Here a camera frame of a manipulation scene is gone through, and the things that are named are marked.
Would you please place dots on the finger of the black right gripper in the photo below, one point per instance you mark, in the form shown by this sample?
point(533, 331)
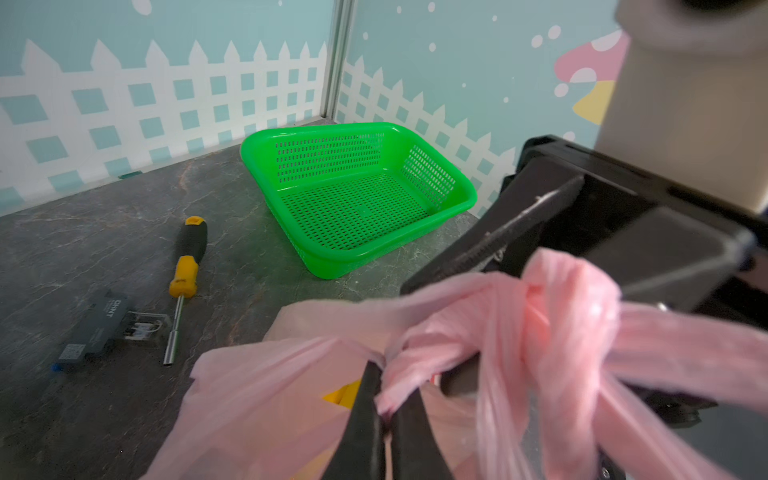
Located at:
point(462, 381)

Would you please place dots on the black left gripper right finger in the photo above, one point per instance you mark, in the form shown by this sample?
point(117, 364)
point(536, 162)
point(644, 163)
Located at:
point(415, 453)

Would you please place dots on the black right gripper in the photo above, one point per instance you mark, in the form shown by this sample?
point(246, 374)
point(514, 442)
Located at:
point(664, 244)

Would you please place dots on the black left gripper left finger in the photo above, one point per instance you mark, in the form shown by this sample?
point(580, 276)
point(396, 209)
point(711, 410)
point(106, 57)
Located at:
point(360, 453)

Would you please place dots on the yellow banana bunch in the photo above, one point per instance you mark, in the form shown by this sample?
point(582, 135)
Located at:
point(344, 396)

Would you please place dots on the pink plastic bag back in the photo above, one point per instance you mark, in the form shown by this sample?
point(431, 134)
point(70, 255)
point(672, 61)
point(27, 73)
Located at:
point(559, 338)

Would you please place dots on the green plastic basket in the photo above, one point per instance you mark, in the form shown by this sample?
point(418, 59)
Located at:
point(348, 194)

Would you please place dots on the small grey electrical module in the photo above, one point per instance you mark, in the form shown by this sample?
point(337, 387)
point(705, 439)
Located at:
point(110, 322)

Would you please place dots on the yellow black handled screwdriver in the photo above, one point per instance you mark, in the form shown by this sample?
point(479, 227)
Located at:
point(193, 242)

